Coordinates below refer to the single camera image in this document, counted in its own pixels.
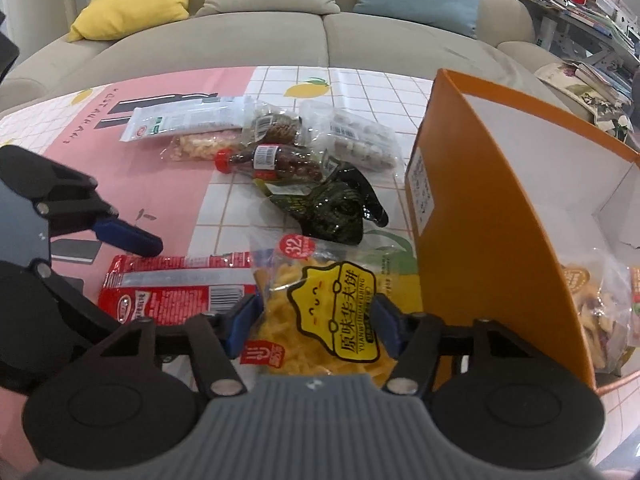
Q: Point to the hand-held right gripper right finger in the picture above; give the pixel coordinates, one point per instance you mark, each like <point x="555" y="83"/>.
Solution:
<point x="387" y="327"/>

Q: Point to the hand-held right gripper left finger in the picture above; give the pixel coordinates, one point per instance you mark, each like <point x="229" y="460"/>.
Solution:
<point x="244" y="327"/>

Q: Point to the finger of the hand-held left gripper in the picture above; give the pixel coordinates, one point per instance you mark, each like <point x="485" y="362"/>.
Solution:
<point x="80" y="305"/>
<point x="127" y="235"/>

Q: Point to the yellow waffle snack bag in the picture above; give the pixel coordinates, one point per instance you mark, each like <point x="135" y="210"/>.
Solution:
<point x="340" y="310"/>

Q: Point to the red snack packet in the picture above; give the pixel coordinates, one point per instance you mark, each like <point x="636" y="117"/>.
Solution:
<point x="175" y="290"/>

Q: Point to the clear bag of pale puffs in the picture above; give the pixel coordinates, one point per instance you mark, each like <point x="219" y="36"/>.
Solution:
<point x="200" y="146"/>

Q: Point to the white green-label snack packet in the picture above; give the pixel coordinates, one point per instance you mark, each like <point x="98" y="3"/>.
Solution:
<point x="190" y="120"/>

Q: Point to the dark green seaweed packet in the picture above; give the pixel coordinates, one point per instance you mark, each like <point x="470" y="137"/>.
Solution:
<point x="325" y="210"/>

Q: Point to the orange cardboard box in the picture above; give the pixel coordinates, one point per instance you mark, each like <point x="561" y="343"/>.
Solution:
<point x="475" y="185"/>

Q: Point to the brown nuts packet red end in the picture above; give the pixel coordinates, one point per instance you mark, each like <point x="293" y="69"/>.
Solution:
<point x="280" y="160"/>

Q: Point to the clear bag of walnuts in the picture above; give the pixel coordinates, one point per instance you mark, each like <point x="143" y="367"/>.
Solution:
<point x="275" y="127"/>

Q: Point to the clear bag of dried chips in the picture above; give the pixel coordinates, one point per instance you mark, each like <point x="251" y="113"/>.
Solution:
<point x="595" y="305"/>

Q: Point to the pink white printed tablecloth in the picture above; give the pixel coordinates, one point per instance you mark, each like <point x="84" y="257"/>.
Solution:
<point x="165" y="185"/>

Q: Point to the clear bag of white balls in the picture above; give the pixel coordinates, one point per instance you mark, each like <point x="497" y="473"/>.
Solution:
<point x="360" y="145"/>

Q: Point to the beige sofa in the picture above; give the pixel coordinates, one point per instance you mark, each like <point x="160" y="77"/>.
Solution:
<point x="250" y="45"/>

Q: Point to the yellow pillow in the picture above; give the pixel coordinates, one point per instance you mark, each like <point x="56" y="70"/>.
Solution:
<point x="135" y="0"/>

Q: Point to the stack of magazines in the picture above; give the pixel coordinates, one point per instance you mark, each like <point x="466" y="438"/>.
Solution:
<point x="590" y="85"/>

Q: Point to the white desk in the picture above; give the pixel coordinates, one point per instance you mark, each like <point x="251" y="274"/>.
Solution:
<point x="575" y="30"/>

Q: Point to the cluttered desk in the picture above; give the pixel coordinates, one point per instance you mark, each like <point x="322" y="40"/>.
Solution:
<point x="605" y="5"/>

